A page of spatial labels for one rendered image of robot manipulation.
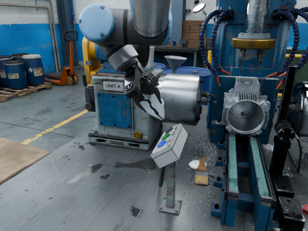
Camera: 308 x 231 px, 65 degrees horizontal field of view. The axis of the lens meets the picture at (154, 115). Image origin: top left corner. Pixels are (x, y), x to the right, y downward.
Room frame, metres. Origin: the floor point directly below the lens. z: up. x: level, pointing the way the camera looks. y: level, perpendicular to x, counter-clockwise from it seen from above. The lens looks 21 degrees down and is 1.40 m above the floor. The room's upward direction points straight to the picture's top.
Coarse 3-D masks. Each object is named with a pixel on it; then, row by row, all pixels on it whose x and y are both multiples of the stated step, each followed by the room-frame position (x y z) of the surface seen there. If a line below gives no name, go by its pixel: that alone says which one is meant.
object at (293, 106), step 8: (296, 88) 1.05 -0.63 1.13; (304, 88) 0.96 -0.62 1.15; (296, 96) 1.02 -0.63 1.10; (304, 96) 0.93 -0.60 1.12; (296, 104) 0.97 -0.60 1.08; (304, 104) 0.91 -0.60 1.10; (288, 112) 1.09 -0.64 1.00; (296, 112) 0.96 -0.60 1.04; (304, 112) 0.90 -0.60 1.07; (288, 120) 1.05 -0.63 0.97; (296, 120) 0.95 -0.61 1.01; (304, 120) 0.89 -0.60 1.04; (296, 128) 0.94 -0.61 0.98; (304, 128) 0.90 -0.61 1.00; (304, 136) 0.92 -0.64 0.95
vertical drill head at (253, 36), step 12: (252, 0) 1.09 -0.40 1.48; (264, 0) 1.07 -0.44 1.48; (252, 12) 1.08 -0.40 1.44; (264, 12) 1.07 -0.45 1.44; (252, 24) 1.08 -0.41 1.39; (264, 24) 1.07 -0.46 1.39; (240, 36) 1.10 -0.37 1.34; (252, 36) 1.06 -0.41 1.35; (264, 36) 1.05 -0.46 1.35; (240, 48) 1.07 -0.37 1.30; (252, 48) 1.03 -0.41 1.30; (264, 48) 1.03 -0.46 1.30; (240, 60) 1.17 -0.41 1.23; (240, 72) 1.08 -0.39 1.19
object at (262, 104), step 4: (232, 88) 1.17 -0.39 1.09; (232, 92) 1.17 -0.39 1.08; (260, 92) 1.14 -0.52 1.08; (232, 100) 1.00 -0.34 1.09; (232, 104) 0.99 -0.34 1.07; (260, 104) 0.96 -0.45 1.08; (264, 104) 0.96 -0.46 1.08; (228, 128) 1.00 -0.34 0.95; (256, 132) 0.96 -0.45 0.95; (260, 132) 0.96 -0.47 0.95
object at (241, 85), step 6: (240, 78) 1.17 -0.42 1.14; (246, 78) 1.17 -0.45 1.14; (240, 84) 1.06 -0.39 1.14; (246, 84) 1.06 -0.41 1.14; (252, 84) 1.05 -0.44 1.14; (258, 84) 1.04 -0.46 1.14; (234, 90) 1.11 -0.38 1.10; (240, 90) 1.06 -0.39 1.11; (246, 90) 1.06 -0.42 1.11; (252, 90) 1.05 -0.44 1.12; (258, 90) 1.04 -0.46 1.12; (234, 96) 1.08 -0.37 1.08; (258, 96) 1.05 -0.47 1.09
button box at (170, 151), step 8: (176, 128) 0.71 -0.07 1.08; (176, 136) 0.66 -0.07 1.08; (184, 136) 0.71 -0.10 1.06; (168, 144) 0.60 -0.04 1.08; (176, 144) 0.63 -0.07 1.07; (152, 152) 0.62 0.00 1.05; (160, 152) 0.60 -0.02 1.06; (168, 152) 0.59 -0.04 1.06; (176, 152) 0.60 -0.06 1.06; (160, 160) 0.60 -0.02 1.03; (168, 160) 0.59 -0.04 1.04; (176, 160) 0.59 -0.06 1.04
